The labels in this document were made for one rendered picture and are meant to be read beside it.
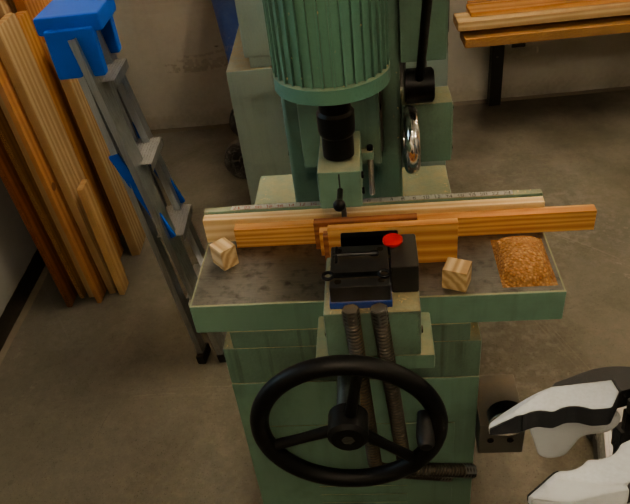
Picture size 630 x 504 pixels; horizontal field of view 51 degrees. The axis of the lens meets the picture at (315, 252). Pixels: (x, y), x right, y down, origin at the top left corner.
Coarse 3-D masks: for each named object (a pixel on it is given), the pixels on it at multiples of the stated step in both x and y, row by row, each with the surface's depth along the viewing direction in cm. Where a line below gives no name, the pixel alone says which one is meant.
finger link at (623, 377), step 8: (600, 368) 47; (608, 368) 47; (616, 368) 47; (624, 368) 47; (576, 376) 47; (584, 376) 47; (592, 376) 47; (600, 376) 47; (608, 376) 46; (616, 376) 46; (624, 376) 46; (560, 384) 46; (568, 384) 46; (616, 384) 46; (624, 384) 46; (624, 392) 45; (624, 400) 46
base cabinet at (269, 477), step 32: (256, 384) 119; (320, 384) 118; (448, 384) 117; (288, 416) 124; (320, 416) 124; (384, 416) 123; (416, 416) 122; (448, 416) 122; (256, 448) 131; (288, 448) 130; (320, 448) 129; (448, 448) 127; (288, 480) 137; (416, 480) 134
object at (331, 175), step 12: (360, 144) 112; (360, 156) 108; (324, 168) 106; (336, 168) 105; (348, 168) 105; (360, 168) 105; (324, 180) 106; (336, 180) 106; (348, 180) 105; (360, 180) 105; (324, 192) 107; (336, 192) 107; (348, 192) 107; (360, 192) 107; (324, 204) 108; (348, 204) 108; (360, 204) 108
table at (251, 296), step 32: (256, 256) 117; (288, 256) 116; (320, 256) 115; (480, 256) 111; (224, 288) 111; (256, 288) 110; (288, 288) 110; (320, 288) 109; (480, 288) 105; (512, 288) 104; (544, 288) 103; (224, 320) 110; (256, 320) 109; (288, 320) 109; (320, 320) 107; (448, 320) 107; (480, 320) 107; (512, 320) 107; (320, 352) 101
